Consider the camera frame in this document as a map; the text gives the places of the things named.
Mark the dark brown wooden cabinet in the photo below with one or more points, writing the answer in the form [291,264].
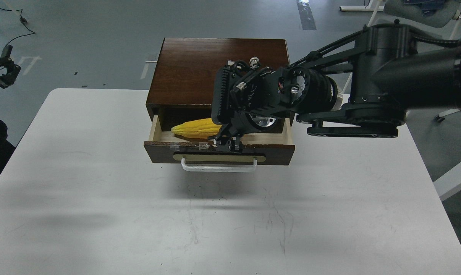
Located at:
[183,83]

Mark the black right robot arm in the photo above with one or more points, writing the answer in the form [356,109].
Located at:
[359,86]

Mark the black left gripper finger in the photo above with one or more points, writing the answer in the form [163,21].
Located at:
[8,69]

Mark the white table leg bar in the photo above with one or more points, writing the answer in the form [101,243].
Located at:
[347,8]

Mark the yellow corn cob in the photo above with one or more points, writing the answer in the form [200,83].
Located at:
[197,129]

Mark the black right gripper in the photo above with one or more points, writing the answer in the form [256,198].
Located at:
[250,98]

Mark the wooden drawer with brown front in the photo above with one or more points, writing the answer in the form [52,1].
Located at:
[266,148]

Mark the white drawer handle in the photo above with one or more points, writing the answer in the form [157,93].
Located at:
[237,169]

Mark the grey floor tape strip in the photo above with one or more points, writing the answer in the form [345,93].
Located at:
[306,16]

